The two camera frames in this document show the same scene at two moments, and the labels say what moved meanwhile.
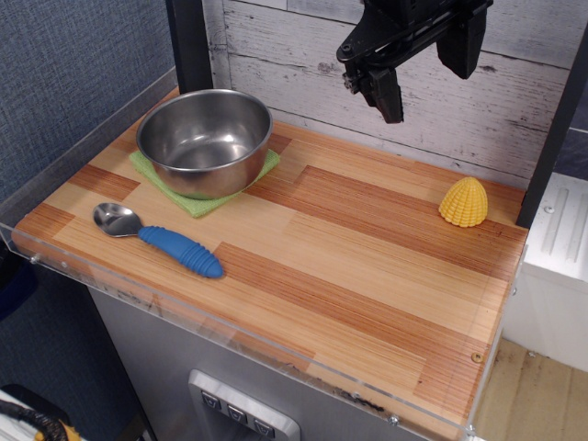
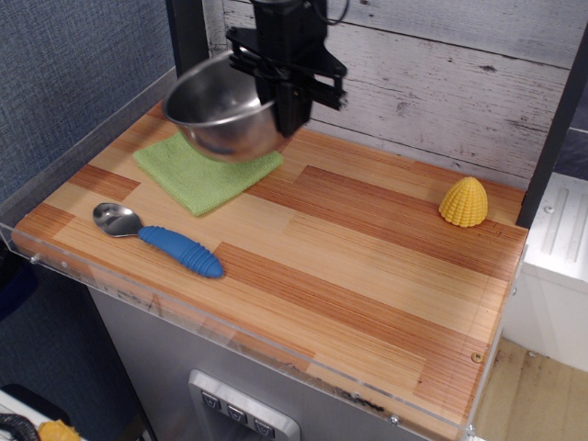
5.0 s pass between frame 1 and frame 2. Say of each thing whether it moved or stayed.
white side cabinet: stayed
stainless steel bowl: moved
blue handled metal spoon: stayed
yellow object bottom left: stayed
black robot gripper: moved
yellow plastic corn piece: stayed
